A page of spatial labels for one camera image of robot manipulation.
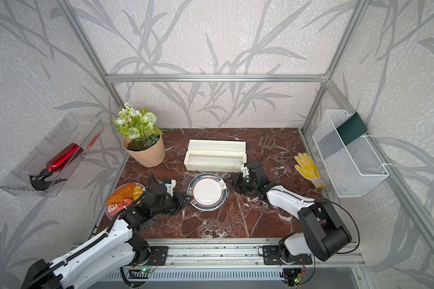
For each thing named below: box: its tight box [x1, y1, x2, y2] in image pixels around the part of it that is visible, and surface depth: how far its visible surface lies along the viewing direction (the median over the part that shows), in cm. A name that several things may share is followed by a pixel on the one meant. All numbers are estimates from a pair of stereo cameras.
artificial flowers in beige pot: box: [114, 102, 166, 168], surface depth 87 cm
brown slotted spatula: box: [257, 136, 290, 152], surface depth 114 cm
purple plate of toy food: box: [104, 182, 147, 220], surface depth 88 cm
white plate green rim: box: [186, 173, 228, 212], surface depth 84 cm
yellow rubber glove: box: [294, 152, 327, 190], surface depth 103 cm
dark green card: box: [336, 111, 368, 146], surface depth 72 cm
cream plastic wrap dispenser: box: [183, 139, 247, 173], surface depth 101 cm
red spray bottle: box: [27, 143, 84, 191], surface depth 63 cm
